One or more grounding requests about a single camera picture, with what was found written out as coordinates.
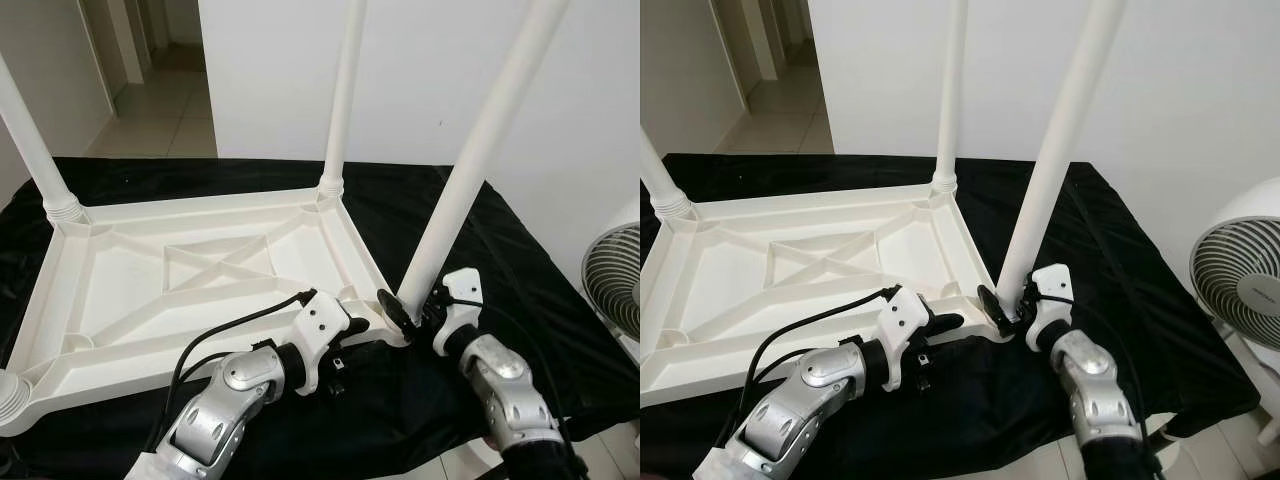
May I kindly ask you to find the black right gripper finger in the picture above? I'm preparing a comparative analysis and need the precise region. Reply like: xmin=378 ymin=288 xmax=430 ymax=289
xmin=376 ymin=288 xmax=416 ymax=333
xmin=976 ymin=283 xmax=1013 ymax=331

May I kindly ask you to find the white plastic children table top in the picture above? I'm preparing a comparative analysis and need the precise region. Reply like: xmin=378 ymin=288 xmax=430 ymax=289
xmin=640 ymin=180 xmax=1011 ymax=406
xmin=0 ymin=185 xmax=411 ymax=436

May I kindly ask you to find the black tablecloth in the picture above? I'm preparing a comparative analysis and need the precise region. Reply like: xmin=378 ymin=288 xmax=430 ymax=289
xmin=0 ymin=157 xmax=641 ymax=480
xmin=640 ymin=153 xmax=1261 ymax=480

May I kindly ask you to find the white round floor fan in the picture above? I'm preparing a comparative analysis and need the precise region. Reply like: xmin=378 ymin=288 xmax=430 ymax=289
xmin=1188 ymin=180 xmax=1280 ymax=441
xmin=582 ymin=222 xmax=641 ymax=341

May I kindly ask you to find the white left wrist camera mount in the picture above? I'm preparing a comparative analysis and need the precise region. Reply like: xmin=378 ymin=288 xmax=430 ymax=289
xmin=878 ymin=287 xmax=931 ymax=391
xmin=293 ymin=290 xmax=351 ymax=396

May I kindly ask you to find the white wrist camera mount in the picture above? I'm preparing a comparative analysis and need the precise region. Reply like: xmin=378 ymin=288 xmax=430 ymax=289
xmin=432 ymin=268 xmax=486 ymax=356
xmin=293 ymin=290 xmax=351 ymax=396
xmin=1022 ymin=263 xmax=1074 ymax=351
xmin=878 ymin=287 xmax=931 ymax=391

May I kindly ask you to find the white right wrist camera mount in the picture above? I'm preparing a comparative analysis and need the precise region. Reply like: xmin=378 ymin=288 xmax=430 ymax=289
xmin=432 ymin=268 xmax=486 ymax=356
xmin=1022 ymin=263 xmax=1074 ymax=351

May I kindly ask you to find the black left gripper power cable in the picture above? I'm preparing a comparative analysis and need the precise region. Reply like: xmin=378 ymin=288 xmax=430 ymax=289
xmin=160 ymin=343 xmax=273 ymax=436
xmin=730 ymin=338 xmax=863 ymax=431

